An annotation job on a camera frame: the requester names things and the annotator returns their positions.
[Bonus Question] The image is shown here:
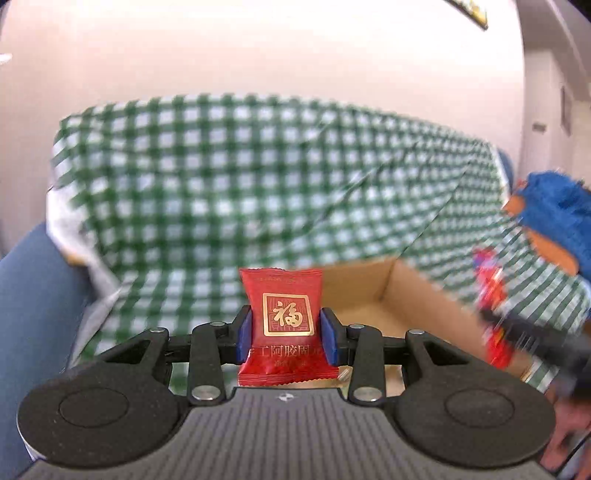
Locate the red square Chinese snack packet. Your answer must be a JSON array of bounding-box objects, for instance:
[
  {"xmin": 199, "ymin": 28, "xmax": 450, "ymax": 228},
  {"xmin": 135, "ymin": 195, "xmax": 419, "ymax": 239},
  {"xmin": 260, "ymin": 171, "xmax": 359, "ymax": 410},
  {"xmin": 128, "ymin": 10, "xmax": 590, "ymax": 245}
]
[{"xmin": 238, "ymin": 268, "xmax": 339, "ymax": 387}]

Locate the long red snack wrapper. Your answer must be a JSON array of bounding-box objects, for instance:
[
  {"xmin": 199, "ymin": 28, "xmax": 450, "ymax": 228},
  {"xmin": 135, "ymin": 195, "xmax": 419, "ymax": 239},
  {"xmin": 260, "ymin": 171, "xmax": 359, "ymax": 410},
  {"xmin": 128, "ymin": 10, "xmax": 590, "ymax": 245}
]
[{"xmin": 473, "ymin": 247, "xmax": 515, "ymax": 369}]

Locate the person's right hand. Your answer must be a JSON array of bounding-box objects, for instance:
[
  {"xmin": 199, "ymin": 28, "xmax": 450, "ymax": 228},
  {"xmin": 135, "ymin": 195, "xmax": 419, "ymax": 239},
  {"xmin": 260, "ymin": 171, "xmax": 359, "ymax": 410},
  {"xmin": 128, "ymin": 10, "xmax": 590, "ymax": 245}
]
[{"xmin": 541, "ymin": 382, "xmax": 590, "ymax": 471}]

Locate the blue plush toy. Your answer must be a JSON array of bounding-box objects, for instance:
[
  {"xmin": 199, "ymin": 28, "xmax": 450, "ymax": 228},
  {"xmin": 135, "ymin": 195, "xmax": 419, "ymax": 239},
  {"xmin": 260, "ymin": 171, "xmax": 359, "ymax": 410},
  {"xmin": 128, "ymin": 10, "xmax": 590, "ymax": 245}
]
[{"xmin": 504, "ymin": 171, "xmax": 590, "ymax": 279}]

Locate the green white checkered cloth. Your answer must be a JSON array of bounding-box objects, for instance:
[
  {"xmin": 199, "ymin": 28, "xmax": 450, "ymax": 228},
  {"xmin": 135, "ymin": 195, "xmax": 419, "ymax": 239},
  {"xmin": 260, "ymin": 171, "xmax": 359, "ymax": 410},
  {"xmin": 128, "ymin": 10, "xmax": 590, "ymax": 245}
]
[{"xmin": 51, "ymin": 94, "xmax": 590, "ymax": 362}]

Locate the blue sofa cushion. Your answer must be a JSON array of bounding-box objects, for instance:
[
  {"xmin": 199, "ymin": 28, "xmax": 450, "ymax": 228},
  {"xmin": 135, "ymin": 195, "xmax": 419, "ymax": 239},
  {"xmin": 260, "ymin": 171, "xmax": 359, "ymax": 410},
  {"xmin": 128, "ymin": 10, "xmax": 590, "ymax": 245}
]
[{"xmin": 0, "ymin": 224, "xmax": 94, "ymax": 479}]

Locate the white grey paper bag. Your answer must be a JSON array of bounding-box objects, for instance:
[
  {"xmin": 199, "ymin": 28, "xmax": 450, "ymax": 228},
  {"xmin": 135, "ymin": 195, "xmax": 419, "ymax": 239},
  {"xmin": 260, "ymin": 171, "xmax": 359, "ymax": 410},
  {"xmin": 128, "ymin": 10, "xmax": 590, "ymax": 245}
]
[{"xmin": 46, "ymin": 186, "xmax": 121, "ymax": 366}]

